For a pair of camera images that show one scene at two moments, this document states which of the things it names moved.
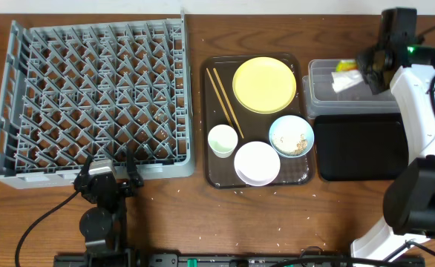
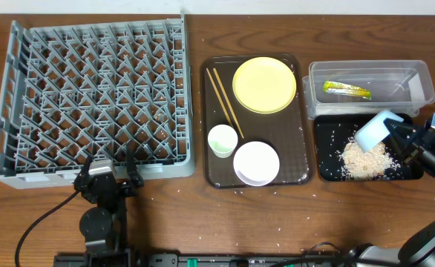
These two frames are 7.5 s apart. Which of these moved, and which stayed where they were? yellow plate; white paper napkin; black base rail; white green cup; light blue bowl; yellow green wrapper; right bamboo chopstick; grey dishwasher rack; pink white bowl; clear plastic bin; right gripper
Moved: right gripper; yellow green wrapper; white paper napkin; light blue bowl
Stayed: clear plastic bin; grey dishwasher rack; black base rail; white green cup; right bamboo chopstick; yellow plate; pink white bowl
